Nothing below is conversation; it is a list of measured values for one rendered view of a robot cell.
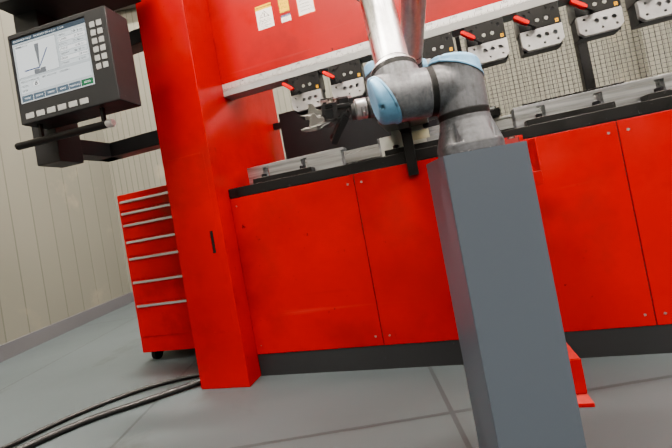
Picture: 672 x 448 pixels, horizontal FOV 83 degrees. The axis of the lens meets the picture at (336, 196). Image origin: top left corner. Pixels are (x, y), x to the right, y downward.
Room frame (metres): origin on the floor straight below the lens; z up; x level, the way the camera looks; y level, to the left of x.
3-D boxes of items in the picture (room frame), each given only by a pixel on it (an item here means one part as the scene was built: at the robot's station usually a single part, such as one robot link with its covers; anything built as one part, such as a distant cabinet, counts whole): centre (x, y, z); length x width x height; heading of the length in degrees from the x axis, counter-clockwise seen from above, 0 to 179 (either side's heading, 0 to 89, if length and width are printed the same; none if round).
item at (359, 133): (2.24, -0.28, 1.12); 1.13 x 0.02 x 0.44; 74
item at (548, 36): (1.52, -0.92, 1.26); 0.15 x 0.09 x 0.17; 74
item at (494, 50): (1.58, -0.73, 1.26); 0.15 x 0.09 x 0.17; 74
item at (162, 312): (2.43, 0.98, 0.50); 0.51 x 0.50 x 1.00; 164
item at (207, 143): (2.12, 0.52, 1.15); 0.85 x 0.25 x 2.30; 164
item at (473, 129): (0.90, -0.33, 0.82); 0.15 x 0.15 x 0.10
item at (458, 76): (0.90, -0.32, 0.94); 0.13 x 0.12 x 0.14; 88
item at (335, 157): (1.83, 0.16, 0.92); 0.50 x 0.06 x 0.10; 74
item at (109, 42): (1.49, 0.93, 1.42); 0.45 x 0.12 x 0.36; 79
